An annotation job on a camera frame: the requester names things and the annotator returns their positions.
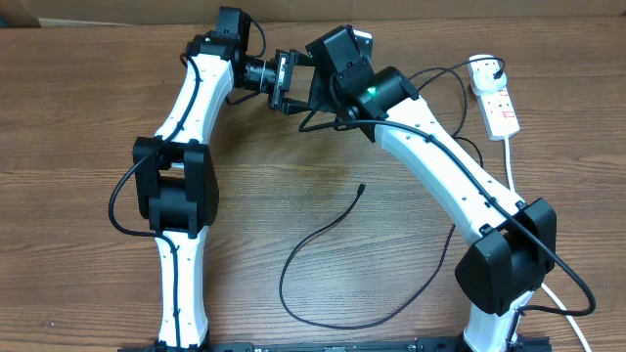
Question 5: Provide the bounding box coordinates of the blue Galaxy smartphone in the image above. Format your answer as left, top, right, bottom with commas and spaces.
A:
352, 29, 373, 61

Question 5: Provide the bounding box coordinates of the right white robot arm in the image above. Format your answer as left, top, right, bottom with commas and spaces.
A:
306, 26, 557, 351

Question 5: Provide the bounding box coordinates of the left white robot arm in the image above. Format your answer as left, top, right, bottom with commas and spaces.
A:
133, 7, 312, 351

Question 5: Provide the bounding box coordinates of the white charger adapter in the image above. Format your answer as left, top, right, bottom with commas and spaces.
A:
467, 54, 508, 96

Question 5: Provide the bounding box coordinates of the white power strip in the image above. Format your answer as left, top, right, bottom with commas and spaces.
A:
472, 86, 520, 141

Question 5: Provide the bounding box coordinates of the cardboard backdrop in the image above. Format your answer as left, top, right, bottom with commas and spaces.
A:
1, 0, 625, 26

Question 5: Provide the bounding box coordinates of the black charging cable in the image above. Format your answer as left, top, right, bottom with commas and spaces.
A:
279, 57, 507, 330

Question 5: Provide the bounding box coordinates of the white power strip cord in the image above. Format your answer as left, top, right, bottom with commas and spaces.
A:
503, 136, 593, 352

